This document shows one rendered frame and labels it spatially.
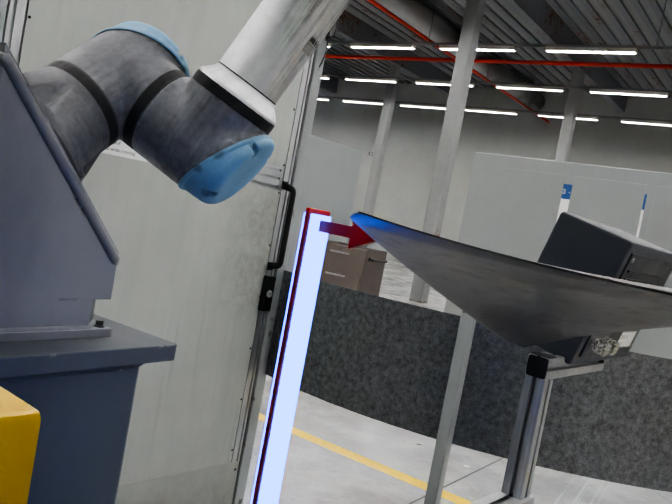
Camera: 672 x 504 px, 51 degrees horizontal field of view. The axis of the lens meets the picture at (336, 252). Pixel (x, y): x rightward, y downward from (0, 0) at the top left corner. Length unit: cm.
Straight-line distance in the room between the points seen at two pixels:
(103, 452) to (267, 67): 49
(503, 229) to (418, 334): 466
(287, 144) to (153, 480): 124
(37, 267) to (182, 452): 182
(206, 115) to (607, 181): 595
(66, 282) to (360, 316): 165
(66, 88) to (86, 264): 20
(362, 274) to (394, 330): 486
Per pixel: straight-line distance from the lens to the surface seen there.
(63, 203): 81
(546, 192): 679
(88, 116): 86
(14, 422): 37
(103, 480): 89
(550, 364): 99
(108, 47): 92
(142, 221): 220
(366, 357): 237
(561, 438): 231
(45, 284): 81
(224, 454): 271
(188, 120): 86
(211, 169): 84
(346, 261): 726
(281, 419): 54
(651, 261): 112
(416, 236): 37
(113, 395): 85
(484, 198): 700
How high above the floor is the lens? 119
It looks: 3 degrees down
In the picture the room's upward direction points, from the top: 11 degrees clockwise
